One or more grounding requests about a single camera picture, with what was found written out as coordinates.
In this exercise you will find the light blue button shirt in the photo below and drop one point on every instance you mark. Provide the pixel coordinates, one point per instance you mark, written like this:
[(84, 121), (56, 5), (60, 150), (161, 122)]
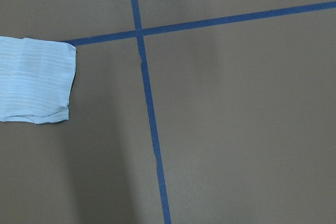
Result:
[(36, 80)]

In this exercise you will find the blue tape grid lines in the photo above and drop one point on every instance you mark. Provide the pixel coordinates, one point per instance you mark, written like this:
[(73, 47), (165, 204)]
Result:
[(139, 33)]

